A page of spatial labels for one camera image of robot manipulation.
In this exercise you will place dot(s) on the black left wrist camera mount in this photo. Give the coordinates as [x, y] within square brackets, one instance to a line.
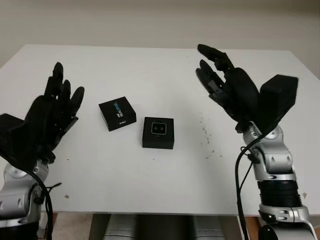
[13, 140]

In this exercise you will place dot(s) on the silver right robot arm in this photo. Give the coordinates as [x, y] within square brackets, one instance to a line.
[277, 175]

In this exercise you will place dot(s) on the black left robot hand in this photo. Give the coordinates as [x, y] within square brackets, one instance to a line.
[47, 120]

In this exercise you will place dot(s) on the black camera box base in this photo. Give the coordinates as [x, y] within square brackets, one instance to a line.
[158, 142]

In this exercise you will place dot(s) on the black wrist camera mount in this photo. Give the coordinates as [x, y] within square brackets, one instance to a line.
[277, 100]
[13, 140]

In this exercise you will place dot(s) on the silver left robot thigh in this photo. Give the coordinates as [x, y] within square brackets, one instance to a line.
[120, 230]

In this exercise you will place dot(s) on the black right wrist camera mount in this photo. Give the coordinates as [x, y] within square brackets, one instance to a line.
[277, 100]

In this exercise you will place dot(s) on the black robot waist column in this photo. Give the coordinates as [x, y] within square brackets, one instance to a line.
[165, 228]

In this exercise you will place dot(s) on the white table leg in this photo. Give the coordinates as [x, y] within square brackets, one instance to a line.
[230, 228]
[98, 228]

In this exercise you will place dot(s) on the small silver cube camera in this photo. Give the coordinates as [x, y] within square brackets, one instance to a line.
[158, 128]

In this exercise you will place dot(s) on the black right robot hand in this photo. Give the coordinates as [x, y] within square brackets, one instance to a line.
[240, 92]

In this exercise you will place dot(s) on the black RealSense box lid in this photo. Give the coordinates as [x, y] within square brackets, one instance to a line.
[117, 113]

